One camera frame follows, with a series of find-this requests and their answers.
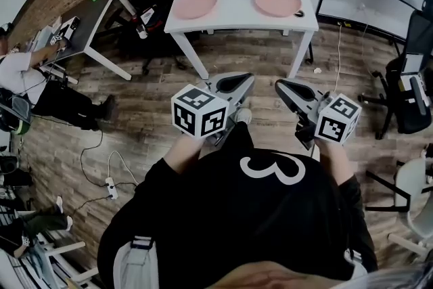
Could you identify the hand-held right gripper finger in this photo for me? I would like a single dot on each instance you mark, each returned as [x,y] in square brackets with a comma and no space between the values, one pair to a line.
[301,87]
[296,101]

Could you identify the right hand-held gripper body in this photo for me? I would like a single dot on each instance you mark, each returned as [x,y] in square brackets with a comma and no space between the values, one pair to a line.
[333,128]

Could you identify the person's white shoe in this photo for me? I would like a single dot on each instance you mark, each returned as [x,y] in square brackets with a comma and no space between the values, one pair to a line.
[244,115]

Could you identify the person's black shirt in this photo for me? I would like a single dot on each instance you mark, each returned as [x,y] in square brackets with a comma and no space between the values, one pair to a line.
[236,213]

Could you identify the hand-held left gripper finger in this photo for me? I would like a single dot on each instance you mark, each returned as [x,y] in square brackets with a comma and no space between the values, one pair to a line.
[242,91]
[230,78]

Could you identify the crumpled white paper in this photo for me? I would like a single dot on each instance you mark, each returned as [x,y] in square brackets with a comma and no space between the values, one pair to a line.
[317,70]

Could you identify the big pink plate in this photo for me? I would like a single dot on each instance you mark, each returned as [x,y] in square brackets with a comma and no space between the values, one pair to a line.
[277,1]
[194,3]

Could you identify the white chair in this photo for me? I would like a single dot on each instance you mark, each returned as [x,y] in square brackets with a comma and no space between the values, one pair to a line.
[411,179]

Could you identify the person's face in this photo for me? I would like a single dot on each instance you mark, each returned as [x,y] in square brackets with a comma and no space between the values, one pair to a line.
[270,275]

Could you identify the white printed card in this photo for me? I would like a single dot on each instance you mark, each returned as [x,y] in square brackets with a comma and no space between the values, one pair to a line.
[147,16]

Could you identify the small red object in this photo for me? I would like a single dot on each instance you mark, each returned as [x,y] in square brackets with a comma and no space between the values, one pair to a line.
[135,19]

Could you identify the white metal rack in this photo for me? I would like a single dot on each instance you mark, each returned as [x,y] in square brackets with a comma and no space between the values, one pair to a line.
[64,248]

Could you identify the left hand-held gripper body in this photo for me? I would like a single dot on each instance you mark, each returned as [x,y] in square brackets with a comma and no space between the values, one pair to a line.
[199,111]

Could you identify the person's right forearm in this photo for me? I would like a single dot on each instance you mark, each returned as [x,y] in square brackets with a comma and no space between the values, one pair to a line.
[335,162]

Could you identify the white table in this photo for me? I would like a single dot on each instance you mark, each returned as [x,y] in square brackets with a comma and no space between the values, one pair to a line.
[236,18]

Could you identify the black mesh office chair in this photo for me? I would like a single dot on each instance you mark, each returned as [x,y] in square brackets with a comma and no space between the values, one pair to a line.
[412,105]

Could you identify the person's left forearm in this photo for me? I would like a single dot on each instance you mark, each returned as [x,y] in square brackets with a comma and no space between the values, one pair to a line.
[184,154]

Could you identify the white device box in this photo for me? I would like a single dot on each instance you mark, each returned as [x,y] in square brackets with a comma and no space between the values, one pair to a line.
[69,27]

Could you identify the white power strip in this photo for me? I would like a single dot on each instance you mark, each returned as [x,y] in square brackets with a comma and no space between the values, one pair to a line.
[111,187]

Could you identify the grey desk white legs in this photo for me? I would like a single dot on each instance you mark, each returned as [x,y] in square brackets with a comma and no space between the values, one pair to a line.
[98,17]

